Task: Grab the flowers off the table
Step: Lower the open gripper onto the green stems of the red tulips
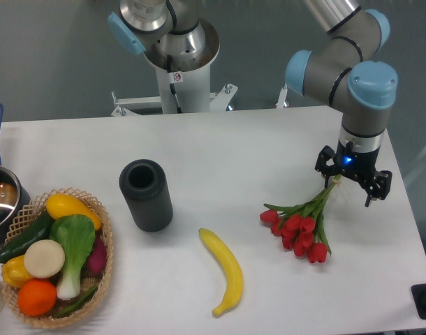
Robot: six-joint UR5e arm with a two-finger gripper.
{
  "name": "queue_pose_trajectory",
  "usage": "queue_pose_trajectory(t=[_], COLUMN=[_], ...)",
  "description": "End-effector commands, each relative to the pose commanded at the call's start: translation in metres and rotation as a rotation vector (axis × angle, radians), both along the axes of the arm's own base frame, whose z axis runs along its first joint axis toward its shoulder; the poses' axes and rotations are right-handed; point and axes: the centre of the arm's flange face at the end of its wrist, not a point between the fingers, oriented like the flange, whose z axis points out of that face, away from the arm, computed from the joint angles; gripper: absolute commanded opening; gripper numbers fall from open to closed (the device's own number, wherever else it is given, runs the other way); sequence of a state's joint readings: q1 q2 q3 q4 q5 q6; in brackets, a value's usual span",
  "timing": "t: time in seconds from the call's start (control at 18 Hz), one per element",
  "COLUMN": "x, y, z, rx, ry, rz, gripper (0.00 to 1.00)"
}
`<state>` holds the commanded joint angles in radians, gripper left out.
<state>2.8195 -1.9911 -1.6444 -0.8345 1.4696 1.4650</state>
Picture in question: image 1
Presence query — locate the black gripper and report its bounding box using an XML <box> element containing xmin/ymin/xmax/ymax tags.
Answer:
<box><xmin>315</xmin><ymin>143</ymin><xmax>392</xmax><ymax>207</ymax></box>

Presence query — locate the red tulip bouquet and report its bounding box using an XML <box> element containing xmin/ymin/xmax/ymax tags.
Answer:
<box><xmin>260</xmin><ymin>175</ymin><xmax>341</xmax><ymax>264</ymax></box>

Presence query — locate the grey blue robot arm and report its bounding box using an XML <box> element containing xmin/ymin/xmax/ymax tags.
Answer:
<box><xmin>108</xmin><ymin>1</ymin><xmax>398</xmax><ymax>201</ymax></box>

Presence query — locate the yellow banana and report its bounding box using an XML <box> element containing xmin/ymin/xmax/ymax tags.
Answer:
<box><xmin>198</xmin><ymin>228</ymin><xmax>244</xmax><ymax>318</ymax></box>

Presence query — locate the dark grey ribbed vase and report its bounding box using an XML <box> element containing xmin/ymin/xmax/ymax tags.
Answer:
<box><xmin>119</xmin><ymin>159</ymin><xmax>173</xmax><ymax>232</ymax></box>

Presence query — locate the purple sweet potato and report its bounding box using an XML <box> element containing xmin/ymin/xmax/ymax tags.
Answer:
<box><xmin>85</xmin><ymin>236</ymin><xmax>107</xmax><ymax>274</ymax></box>

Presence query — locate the green bok choy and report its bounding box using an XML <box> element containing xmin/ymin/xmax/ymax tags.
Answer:
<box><xmin>50</xmin><ymin>214</ymin><xmax>96</xmax><ymax>300</ymax></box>

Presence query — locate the yellow squash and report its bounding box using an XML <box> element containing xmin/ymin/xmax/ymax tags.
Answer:
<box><xmin>45</xmin><ymin>193</ymin><xmax>102</xmax><ymax>230</ymax></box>

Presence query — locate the woven wicker basket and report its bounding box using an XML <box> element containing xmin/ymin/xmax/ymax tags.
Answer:
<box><xmin>2</xmin><ymin>188</ymin><xmax>114</xmax><ymax>329</ymax></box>

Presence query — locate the green chili pepper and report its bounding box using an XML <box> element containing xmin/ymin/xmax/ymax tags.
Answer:
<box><xmin>53</xmin><ymin>285</ymin><xmax>98</xmax><ymax>318</ymax></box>

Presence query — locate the beige round disc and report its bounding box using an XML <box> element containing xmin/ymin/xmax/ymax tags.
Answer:
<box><xmin>24</xmin><ymin>239</ymin><xmax>65</xmax><ymax>278</ymax></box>

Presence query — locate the orange fruit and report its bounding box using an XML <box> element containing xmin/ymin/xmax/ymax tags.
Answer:
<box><xmin>17</xmin><ymin>279</ymin><xmax>57</xmax><ymax>317</ymax></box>

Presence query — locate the green cucumber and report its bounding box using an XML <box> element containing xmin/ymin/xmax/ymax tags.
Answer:
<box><xmin>0</xmin><ymin>210</ymin><xmax>54</xmax><ymax>264</ymax></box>

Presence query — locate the yellow bell pepper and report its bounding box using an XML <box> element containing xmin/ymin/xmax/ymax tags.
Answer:
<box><xmin>1</xmin><ymin>255</ymin><xmax>34</xmax><ymax>288</ymax></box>

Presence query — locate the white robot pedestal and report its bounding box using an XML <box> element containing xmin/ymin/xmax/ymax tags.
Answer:
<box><xmin>108</xmin><ymin>13</ymin><xmax>238</xmax><ymax>114</ymax></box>

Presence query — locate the black pedestal cable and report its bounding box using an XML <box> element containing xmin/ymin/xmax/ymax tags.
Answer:
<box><xmin>166</xmin><ymin>54</ymin><xmax>184</xmax><ymax>114</ymax></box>

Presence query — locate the blue handled saucepan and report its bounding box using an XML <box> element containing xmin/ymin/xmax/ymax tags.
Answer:
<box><xmin>0</xmin><ymin>103</ymin><xmax>31</xmax><ymax>244</ymax></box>

